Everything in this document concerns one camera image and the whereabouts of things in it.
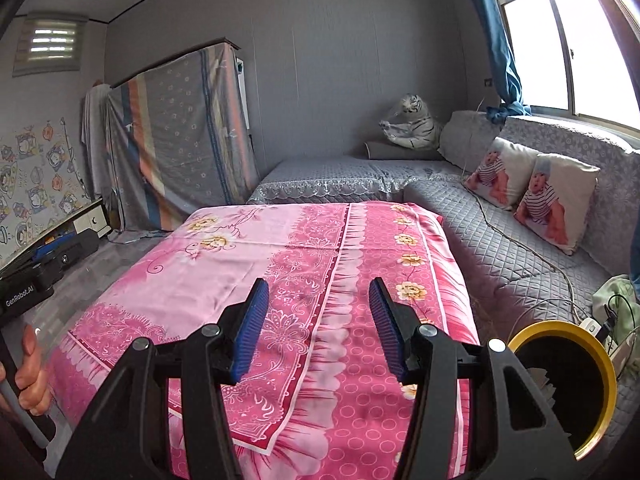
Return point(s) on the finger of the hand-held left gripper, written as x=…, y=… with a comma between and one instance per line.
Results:
x=70, y=255

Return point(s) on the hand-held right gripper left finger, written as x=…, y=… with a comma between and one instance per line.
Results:
x=250, y=332

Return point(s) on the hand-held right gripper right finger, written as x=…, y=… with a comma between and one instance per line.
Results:
x=385, y=330

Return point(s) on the yellow trash bin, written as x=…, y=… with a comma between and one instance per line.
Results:
x=555, y=326

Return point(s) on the person's left hand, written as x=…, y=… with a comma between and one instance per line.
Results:
x=32, y=385

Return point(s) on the white low cabinet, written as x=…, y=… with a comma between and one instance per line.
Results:
x=92, y=222

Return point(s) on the pink floral tablecloth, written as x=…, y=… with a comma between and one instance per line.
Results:
x=300, y=240

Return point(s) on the white hanging cloth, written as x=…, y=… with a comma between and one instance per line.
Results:
x=95, y=135

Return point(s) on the grey quilted sofa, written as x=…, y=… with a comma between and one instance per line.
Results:
x=500, y=240

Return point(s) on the striped grey bed sheet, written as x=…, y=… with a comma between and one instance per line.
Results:
x=185, y=135

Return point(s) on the grey pillow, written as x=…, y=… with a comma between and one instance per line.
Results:
x=385, y=151

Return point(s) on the baby print cushion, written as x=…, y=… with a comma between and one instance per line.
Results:
x=500, y=175
x=555, y=200

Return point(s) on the white power strip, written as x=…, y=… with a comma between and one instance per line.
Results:
x=591, y=325

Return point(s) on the white tiger plush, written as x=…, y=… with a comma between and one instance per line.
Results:
x=415, y=120

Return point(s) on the black charger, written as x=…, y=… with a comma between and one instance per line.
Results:
x=607, y=332

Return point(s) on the light green cloth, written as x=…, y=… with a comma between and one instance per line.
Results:
x=620, y=290

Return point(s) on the window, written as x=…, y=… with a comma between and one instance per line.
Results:
x=590, y=50

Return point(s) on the cartoon wall poster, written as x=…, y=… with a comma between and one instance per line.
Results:
x=35, y=180

